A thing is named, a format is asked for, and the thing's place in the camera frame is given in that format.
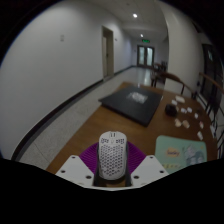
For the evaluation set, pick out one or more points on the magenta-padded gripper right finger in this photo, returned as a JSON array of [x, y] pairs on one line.
[[151, 168]]

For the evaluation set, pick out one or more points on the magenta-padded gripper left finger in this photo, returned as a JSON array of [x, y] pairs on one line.
[[71, 168]]

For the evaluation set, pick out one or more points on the white honeycomb computer mouse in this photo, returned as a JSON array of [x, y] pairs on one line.
[[112, 156]]

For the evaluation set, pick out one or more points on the pale green printed mouse pad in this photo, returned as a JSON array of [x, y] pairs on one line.
[[180, 153]]

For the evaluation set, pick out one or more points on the round orange sticker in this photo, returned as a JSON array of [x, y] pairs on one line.
[[185, 124], [178, 122]]

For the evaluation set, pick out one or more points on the white oblong sticker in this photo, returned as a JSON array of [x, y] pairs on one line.
[[200, 135]]

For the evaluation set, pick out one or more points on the small black box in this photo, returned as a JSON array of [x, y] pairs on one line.
[[171, 110]]

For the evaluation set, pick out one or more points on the white and red sticker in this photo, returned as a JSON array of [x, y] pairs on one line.
[[201, 124]]

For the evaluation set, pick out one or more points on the small white sticker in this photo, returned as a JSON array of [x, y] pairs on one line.
[[183, 110], [196, 115], [174, 102], [189, 109]]

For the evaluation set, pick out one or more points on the black flat board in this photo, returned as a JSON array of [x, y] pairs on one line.
[[133, 103]]

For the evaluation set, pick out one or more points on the small white box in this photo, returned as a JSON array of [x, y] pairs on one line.
[[180, 98]]

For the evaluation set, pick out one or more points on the black railing with wooden handrail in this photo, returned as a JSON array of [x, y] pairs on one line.
[[213, 100]]

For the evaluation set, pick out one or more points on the dark wooden chair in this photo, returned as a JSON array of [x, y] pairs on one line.
[[161, 66]]

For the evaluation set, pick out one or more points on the glass double door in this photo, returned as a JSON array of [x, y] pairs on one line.
[[145, 55]]

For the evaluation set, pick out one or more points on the dark window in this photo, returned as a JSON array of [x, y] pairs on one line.
[[210, 70]]

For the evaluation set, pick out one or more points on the open side doorway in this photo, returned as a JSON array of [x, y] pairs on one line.
[[107, 53]]

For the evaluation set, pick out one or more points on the green exit sign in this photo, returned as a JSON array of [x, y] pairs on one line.
[[145, 40]]

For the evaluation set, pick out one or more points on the round ceiling light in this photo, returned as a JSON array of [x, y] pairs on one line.
[[141, 35], [135, 15]]

